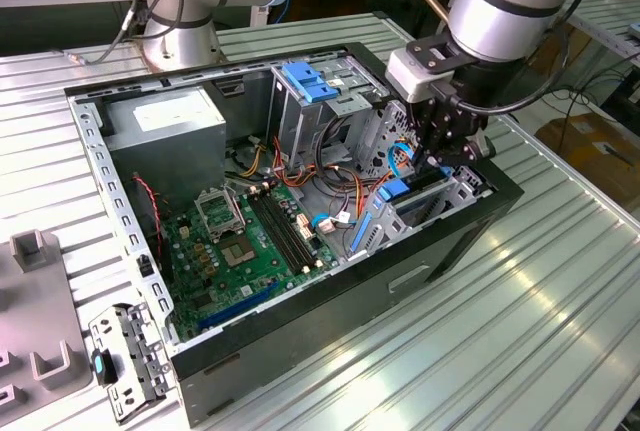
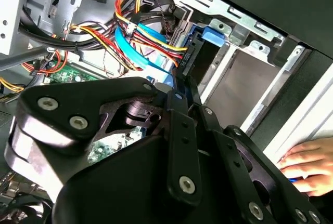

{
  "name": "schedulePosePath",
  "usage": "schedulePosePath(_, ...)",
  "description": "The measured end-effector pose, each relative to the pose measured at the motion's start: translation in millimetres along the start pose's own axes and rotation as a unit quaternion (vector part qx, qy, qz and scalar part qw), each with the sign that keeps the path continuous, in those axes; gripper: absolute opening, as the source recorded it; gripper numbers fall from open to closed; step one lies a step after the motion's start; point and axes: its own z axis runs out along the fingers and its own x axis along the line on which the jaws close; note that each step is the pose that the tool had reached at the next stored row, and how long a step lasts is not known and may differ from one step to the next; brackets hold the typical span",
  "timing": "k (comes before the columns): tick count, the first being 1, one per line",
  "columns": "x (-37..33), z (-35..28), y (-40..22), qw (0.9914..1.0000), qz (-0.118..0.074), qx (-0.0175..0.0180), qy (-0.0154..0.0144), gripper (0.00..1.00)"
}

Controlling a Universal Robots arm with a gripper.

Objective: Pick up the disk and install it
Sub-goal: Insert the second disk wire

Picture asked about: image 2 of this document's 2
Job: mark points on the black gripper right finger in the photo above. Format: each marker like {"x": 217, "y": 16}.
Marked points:
{"x": 230, "y": 156}

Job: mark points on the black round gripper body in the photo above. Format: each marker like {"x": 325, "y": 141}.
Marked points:
{"x": 117, "y": 195}

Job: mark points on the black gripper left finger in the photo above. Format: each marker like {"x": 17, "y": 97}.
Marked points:
{"x": 78, "y": 96}

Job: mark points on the hard disk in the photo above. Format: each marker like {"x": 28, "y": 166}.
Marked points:
{"x": 213, "y": 37}

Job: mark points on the person's hand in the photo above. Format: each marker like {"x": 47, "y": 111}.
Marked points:
{"x": 317, "y": 161}

